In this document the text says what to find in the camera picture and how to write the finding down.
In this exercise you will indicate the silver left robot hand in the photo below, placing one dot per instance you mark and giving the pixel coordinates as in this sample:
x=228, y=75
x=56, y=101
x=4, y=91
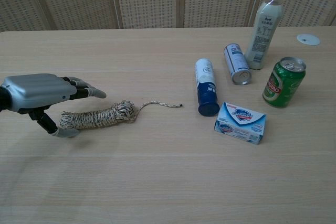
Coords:
x=36, y=90

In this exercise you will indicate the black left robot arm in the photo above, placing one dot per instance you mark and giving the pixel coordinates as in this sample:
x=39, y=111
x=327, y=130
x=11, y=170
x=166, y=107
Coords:
x=3, y=100

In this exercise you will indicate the blue and white spray can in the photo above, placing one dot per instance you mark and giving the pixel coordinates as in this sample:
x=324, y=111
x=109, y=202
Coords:
x=207, y=87

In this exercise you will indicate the slim silver drink can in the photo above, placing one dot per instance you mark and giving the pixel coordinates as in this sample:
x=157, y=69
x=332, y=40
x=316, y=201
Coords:
x=237, y=64

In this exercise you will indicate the blue white soap box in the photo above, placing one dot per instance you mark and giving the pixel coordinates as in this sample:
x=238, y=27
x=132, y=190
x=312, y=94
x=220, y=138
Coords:
x=240, y=123

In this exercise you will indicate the milky drink plastic bottle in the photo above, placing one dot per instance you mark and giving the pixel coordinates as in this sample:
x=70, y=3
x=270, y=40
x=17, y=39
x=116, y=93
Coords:
x=263, y=35

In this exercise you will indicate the green beer can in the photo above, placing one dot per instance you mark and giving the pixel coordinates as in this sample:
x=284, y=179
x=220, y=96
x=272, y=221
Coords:
x=284, y=85

